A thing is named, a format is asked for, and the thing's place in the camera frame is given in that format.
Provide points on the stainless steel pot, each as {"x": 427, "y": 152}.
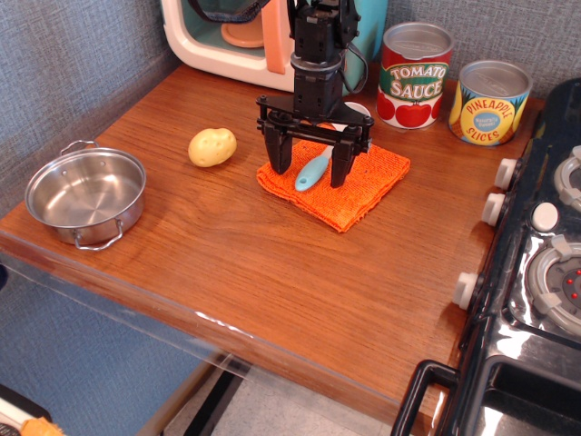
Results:
{"x": 90, "y": 196}

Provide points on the white stove knob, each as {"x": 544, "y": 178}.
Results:
{"x": 505, "y": 173}
{"x": 492, "y": 208}
{"x": 464, "y": 289}

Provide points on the orange object at corner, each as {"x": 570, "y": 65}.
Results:
{"x": 40, "y": 427}

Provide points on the yellow toy potato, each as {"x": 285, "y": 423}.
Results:
{"x": 212, "y": 147}

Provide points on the grey stove burner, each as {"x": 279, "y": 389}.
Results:
{"x": 568, "y": 194}
{"x": 553, "y": 282}

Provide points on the white ladle with blue handle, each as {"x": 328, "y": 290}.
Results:
{"x": 312, "y": 171}

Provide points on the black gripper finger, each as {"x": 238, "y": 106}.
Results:
{"x": 279, "y": 148}
{"x": 346, "y": 149}

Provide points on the black toy stove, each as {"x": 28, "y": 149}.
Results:
{"x": 519, "y": 373}

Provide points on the pineapple slices can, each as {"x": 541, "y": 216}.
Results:
{"x": 489, "y": 101}

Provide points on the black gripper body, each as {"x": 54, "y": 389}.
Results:
{"x": 317, "y": 98}

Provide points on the toy microwave oven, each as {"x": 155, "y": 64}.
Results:
{"x": 259, "y": 52}

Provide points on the orange folded cloth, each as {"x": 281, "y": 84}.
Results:
{"x": 371, "y": 177}

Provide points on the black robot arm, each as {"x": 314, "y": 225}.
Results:
{"x": 322, "y": 32}

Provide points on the tomato sauce can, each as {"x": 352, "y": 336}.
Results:
{"x": 413, "y": 72}

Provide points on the white round stove button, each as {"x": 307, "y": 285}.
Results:
{"x": 545, "y": 217}

